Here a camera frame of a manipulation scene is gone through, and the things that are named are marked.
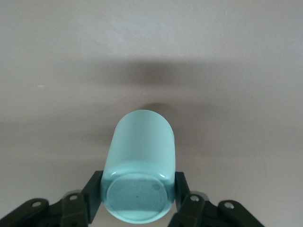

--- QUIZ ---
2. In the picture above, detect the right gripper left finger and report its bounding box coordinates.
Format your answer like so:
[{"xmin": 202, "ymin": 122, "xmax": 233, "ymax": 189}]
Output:
[{"xmin": 0, "ymin": 170, "xmax": 105, "ymax": 227}]

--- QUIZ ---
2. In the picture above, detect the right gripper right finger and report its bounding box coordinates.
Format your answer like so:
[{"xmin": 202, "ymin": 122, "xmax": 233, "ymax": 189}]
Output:
[{"xmin": 169, "ymin": 171, "xmax": 262, "ymax": 227}]

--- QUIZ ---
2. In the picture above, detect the mint green cup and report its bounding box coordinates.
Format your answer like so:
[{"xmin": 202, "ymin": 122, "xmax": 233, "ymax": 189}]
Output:
[{"xmin": 100, "ymin": 109, "xmax": 177, "ymax": 224}]

